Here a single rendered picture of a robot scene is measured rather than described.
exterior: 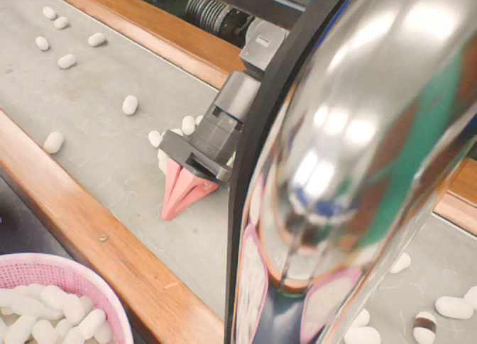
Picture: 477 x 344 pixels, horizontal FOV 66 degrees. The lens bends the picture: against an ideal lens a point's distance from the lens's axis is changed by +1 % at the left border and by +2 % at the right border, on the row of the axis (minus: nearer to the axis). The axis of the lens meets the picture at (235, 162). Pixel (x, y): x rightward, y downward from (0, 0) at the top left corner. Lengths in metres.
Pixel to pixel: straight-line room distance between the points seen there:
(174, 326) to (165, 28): 0.63
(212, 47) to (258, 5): 0.56
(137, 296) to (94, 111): 0.36
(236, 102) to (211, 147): 0.06
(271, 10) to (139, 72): 0.56
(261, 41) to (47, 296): 0.36
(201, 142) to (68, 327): 0.24
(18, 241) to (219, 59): 0.46
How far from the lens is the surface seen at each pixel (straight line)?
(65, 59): 0.78
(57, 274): 0.46
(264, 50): 0.43
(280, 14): 0.20
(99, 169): 0.56
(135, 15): 0.91
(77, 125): 0.64
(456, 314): 0.47
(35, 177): 0.54
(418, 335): 0.44
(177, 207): 0.47
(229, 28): 0.89
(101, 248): 0.44
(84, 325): 0.43
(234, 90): 0.43
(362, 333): 0.41
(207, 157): 0.42
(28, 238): 0.60
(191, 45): 0.78
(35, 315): 0.46
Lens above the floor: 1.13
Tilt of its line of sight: 46 degrees down
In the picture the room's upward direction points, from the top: 3 degrees clockwise
